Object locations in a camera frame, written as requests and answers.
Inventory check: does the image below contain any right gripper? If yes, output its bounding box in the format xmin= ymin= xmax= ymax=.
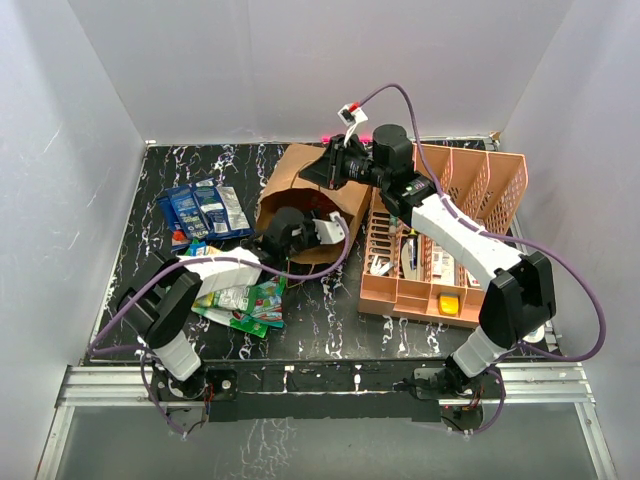
xmin=299 ymin=135 xmax=390 ymax=192

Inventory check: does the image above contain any brown paper bag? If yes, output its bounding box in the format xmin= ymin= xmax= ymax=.
xmin=256 ymin=144 xmax=372 ymax=242

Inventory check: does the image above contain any dark blue chips bag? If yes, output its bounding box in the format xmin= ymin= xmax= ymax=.
xmin=193 ymin=180 xmax=254 ymax=241

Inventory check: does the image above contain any Fox's mint candy bag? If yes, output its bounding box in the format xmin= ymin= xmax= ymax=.
xmin=234 ymin=276 xmax=286 ymax=339

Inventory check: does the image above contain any green red snack packet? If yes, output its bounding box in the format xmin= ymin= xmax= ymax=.
xmin=193 ymin=286 xmax=258 ymax=313

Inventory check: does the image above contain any blue snack bar wrapper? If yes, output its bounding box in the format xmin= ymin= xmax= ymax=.
xmin=186 ymin=240 xmax=208 ymax=256

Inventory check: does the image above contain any blue white snack pack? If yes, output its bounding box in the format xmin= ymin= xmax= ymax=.
xmin=166 ymin=185 xmax=209 ymax=240

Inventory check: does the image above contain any pink plastic desk organizer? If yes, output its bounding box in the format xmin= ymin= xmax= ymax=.
xmin=358 ymin=144 xmax=528 ymax=328

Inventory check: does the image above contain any blue Burts chips bag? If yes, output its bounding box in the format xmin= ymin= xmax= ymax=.
xmin=156 ymin=194 xmax=191 ymax=252

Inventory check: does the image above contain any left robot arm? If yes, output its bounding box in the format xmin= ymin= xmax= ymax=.
xmin=116 ymin=207 xmax=330 ymax=399

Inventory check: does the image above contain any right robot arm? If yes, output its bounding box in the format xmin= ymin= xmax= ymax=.
xmin=300 ymin=124 xmax=556 ymax=397

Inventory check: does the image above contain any yellow sticky note pad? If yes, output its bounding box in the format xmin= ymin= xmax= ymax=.
xmin=438 ymin=292 xmax=460 ymax=317

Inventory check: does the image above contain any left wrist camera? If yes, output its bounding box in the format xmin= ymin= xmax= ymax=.
xmin=313 ymin=211 xmax=346 ymax=245

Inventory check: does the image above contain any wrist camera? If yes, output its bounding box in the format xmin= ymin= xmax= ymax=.
xmin=313 ymin=211 xmax=346 ymax=245
xmin=337 ymin=102 xmax=368 ymax=148

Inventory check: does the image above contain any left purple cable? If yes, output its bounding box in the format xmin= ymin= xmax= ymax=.
xmin=87 ymin=212 xmax=351 ymax=436

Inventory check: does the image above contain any purple cable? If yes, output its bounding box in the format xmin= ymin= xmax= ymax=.
xmin=87 ymin=212 xmax=351 ymax=436
xmin=357 ymin=82 xmax=607 ymax=436

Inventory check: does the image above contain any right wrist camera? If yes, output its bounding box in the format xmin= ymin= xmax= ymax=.
xmin=337 ymin=102 xmax=368 ymax=148

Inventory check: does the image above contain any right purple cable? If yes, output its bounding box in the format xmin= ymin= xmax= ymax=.
xmin=357 ymin=82 xmax=607 ymax=436

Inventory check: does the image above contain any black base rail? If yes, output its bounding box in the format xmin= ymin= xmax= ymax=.
xmin=200 ymin=359 xmax=503 ymax=429

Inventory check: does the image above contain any aluminium frame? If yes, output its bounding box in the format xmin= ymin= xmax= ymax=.
xmin=35 ymin=362 xmax=617 ymax=479

